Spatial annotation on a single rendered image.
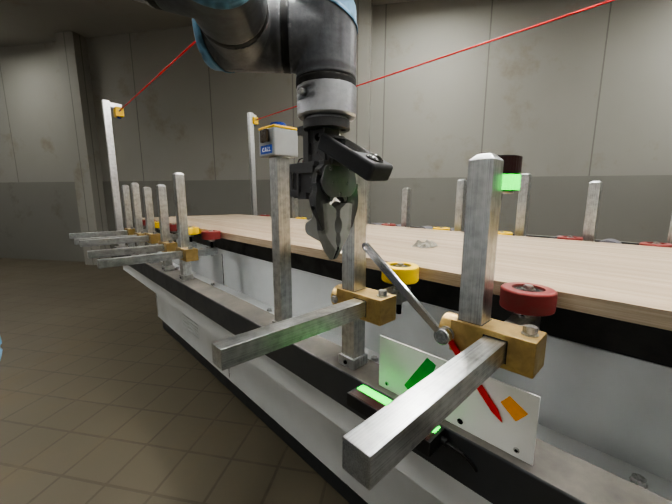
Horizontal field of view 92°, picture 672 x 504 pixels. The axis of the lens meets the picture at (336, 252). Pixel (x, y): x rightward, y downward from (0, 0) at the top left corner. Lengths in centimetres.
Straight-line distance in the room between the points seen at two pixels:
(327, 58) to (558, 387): 68
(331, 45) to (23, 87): 710
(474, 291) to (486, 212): 11
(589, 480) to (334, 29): 67
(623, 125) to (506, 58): 151
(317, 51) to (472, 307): 42
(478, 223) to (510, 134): 412
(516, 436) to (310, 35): 61
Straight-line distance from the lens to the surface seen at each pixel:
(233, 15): 43
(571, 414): 78
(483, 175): 49
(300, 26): 52
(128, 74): 612
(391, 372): 63
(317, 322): 54
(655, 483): 78
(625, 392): 74
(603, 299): 64
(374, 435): 30
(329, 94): 49
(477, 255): 50
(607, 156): 496
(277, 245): 84
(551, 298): 59
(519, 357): 51
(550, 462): 59
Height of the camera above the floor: 105
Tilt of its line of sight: 10 degrees down
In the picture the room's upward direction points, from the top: straight up
